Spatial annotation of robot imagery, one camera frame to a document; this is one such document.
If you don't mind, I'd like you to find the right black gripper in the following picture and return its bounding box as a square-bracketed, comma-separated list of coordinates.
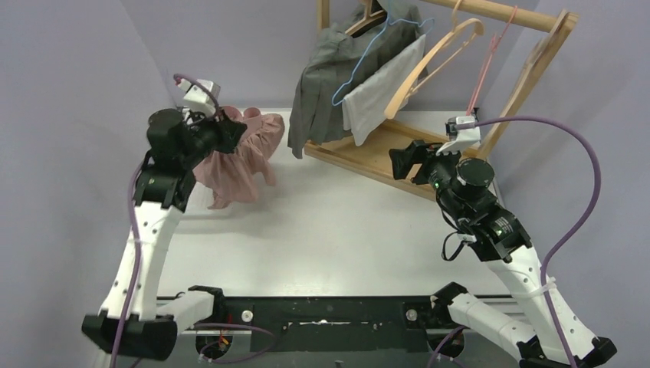
[390, 139, 469, 222]

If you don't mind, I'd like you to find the pink garment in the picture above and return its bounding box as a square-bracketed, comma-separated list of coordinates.
[193, 106, 285, 210]

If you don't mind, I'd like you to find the white garment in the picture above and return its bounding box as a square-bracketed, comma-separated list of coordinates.
[342, 34, 426, 146]

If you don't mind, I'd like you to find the grey pleated skirt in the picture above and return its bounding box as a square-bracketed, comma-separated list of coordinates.
[287, 1, 432, 159]

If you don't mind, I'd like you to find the pink wire hanger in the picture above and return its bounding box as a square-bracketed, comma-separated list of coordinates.
[465, 5, 518, 116]

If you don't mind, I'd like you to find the blue wire hanger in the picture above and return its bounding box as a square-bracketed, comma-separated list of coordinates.
[331, 12, 435, 107]

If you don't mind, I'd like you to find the wooden hanger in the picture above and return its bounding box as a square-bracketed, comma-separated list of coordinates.
[383, 0, 485, 121]
[345, 0, 388, 37]
[476, 9, 568, 159]

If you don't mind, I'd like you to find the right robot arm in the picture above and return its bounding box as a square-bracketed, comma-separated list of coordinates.
[389, 140, 617, 367]

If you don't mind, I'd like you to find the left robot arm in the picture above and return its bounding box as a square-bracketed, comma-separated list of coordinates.
[81, 108, 247, 367]

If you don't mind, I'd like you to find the wooden hanger rack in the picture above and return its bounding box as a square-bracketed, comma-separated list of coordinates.
[304, 0, 579, 200]

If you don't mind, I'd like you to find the wooden hanger at rack end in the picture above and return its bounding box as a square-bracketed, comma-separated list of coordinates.
[476, 9, 568, 159]

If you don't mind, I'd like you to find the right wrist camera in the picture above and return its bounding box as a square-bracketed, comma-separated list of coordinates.
[436, 115, 481, 156]

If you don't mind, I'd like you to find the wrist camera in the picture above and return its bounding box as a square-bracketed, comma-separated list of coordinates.
[174, 75, 221, 117]
[436, 115, 481, 156]

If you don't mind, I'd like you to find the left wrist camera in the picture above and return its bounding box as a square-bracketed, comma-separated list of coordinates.
[174, 75, 221, 117]

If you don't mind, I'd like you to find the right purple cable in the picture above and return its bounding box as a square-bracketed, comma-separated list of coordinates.
[425, 115, 603, 368]

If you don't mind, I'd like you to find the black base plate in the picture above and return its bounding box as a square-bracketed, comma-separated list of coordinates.
[176, 295, 457, 360]

